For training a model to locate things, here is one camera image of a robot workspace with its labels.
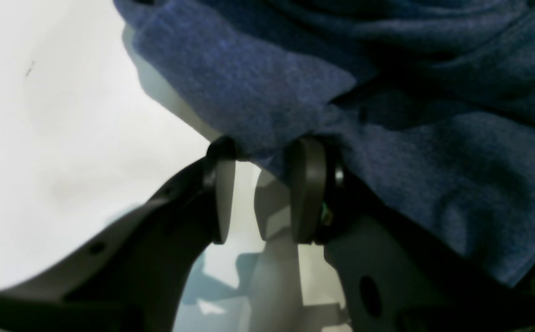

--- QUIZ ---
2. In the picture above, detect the dark blue t-shirt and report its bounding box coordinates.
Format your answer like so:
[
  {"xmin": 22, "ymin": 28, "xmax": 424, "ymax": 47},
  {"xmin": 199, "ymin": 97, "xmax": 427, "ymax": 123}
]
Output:
[{"xmin": 114, "ymin": 0, "xmax": 535, "ymax": 286}]

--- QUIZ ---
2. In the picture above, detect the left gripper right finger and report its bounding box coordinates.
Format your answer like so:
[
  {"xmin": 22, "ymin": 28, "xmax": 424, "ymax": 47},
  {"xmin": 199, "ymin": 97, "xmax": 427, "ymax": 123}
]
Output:
[{"xmin": 285, "ymin": 137, "xmax": 535, "ymax": 332}]

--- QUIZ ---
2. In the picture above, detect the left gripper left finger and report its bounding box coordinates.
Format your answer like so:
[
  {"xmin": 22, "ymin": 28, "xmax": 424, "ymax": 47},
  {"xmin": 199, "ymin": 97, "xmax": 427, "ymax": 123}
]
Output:
[{"xmin": 0, "ymin": 136, "xmax": 236, "ymax": 332}]

